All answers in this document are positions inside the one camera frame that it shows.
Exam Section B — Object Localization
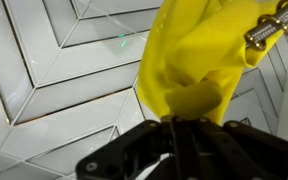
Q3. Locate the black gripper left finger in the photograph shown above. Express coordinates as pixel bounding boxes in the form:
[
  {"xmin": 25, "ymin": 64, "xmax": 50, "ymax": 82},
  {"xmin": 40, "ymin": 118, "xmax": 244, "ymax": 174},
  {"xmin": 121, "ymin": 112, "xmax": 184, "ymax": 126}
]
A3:
[{"xmin": 75, "ymin": 114, "xmax": 192, "ymax": 180}]

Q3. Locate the gold spring kitchen faucet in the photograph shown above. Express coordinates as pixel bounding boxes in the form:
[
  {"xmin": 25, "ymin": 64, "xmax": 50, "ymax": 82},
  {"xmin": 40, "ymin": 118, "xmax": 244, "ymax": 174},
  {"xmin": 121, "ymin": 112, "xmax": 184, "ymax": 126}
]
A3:
[{"xmin": 243, "ymin": 0, "xmax": 288, "ymax": 52}]

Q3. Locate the yellow rubber glove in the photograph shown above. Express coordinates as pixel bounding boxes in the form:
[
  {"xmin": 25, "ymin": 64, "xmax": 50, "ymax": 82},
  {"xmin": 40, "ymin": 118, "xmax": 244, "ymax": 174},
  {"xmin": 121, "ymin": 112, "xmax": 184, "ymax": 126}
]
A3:
[{"xmin": 136, "ymin": 0, "xmax": 288, "ymax": 127}]

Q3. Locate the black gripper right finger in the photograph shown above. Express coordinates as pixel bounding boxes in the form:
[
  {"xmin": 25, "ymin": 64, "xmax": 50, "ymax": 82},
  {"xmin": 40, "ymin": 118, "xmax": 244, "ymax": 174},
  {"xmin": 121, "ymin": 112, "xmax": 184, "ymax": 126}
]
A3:
[{"xmin": 183, "ymin": 115, "xmax": 288, "ymax": 180}]

